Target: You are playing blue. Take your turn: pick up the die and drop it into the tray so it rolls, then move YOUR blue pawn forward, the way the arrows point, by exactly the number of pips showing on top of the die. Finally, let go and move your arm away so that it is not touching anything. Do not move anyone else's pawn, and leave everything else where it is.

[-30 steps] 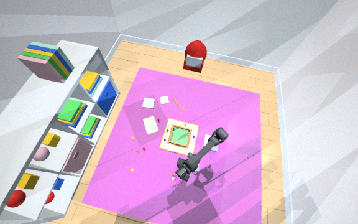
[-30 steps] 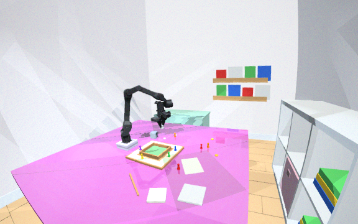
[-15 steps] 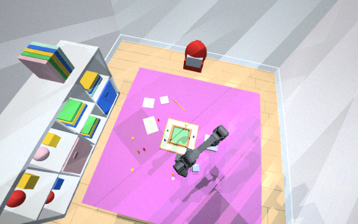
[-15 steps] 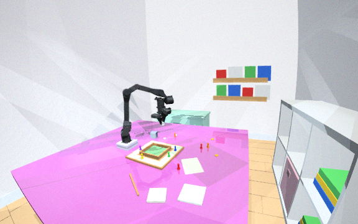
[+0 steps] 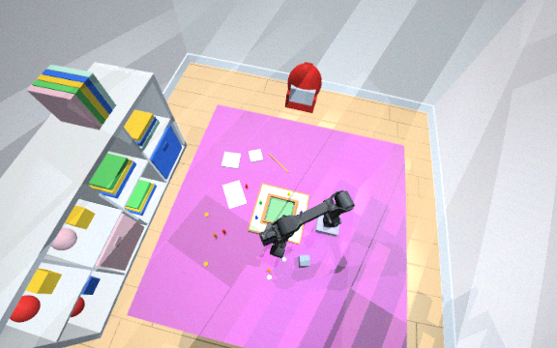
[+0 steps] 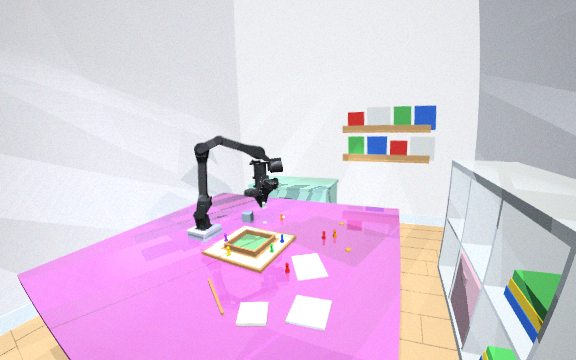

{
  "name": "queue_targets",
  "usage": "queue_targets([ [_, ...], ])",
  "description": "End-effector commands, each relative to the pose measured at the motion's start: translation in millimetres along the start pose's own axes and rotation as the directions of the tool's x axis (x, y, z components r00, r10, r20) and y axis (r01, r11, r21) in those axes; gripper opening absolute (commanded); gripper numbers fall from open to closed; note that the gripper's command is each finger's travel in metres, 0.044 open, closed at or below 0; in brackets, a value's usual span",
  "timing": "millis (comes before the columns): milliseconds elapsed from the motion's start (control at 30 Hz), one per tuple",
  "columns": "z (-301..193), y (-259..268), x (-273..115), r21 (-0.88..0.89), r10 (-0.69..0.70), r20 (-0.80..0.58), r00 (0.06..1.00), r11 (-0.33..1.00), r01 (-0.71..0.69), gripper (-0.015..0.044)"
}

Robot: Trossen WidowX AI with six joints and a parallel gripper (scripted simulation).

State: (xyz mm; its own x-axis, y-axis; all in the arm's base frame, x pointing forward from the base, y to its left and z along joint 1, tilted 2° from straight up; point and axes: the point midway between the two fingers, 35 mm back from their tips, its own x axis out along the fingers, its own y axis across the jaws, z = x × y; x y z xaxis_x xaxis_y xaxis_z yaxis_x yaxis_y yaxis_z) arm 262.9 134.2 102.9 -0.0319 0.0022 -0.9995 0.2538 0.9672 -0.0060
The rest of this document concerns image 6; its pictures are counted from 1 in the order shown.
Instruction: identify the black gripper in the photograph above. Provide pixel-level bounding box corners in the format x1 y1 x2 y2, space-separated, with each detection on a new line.
243 173 273 208

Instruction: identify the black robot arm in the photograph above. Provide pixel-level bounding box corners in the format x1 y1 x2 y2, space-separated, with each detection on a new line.
192 135 283 231

